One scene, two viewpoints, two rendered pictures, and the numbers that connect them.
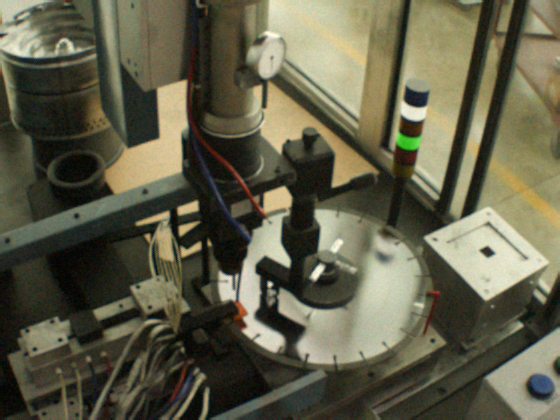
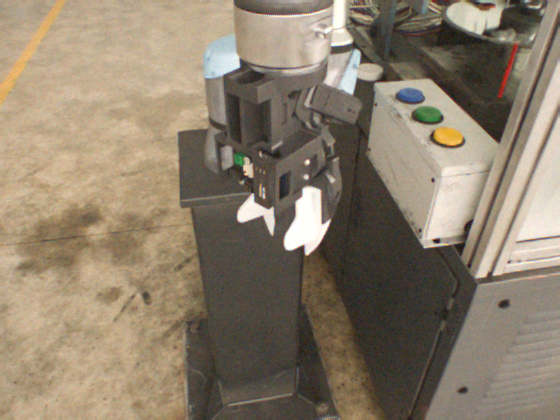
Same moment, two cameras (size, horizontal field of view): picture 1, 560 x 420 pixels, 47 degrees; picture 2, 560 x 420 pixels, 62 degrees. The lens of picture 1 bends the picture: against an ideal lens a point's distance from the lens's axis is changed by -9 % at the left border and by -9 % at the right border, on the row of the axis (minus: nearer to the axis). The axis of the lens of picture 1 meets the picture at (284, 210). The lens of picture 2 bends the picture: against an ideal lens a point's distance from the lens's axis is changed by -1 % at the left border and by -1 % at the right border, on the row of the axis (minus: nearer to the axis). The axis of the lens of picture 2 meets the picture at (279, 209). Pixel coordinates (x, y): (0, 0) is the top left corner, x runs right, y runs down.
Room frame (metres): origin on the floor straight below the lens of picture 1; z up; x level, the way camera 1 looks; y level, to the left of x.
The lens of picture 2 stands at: (0.67, -1.19, 1.25)
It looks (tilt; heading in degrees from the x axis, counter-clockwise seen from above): 39 degrees down; 114
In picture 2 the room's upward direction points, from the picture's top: straight up
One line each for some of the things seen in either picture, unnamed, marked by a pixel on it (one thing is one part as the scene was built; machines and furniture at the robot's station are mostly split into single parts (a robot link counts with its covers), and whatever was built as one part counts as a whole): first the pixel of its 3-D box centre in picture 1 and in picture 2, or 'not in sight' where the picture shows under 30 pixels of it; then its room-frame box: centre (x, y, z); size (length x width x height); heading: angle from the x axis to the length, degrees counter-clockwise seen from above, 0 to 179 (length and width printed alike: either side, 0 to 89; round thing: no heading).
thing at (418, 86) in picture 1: (416, 92); not in sight; (1.01, -0.21, 1.14); 0.05 x 0.04 x 0.03; 34
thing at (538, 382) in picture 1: (540, 386); (409, 97); (0.58, -0.43, 0.90); 0.04 x 0.04 x 0.02
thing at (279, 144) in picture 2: not in sight; (277, 127); (0.52, -0.86, 1.05); 0.09 x 0.08 x 0.12; 73
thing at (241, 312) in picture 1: (213, 327); not in sight; (0.63, 0.09, 0.95); 0.10 x 0.03 x 0.07; 124
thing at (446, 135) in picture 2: not in sight; (447, 139); (0.66, -0.54, 0.90); 0.04 x 0.04 x 0.02
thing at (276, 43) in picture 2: not in sight; (286, 32); (0.53, -0.86, 1.13); 0.08 x 0.08 x 0.05
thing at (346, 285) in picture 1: (324, 274); (530, 12); (0.74, -0.07, 0.96); 0.11 x 0.11 x 0.03
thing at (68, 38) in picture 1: (70, 92); not in sight; (1.28, 0.51, 0.93); 0.31 x 0.31 x 0.36
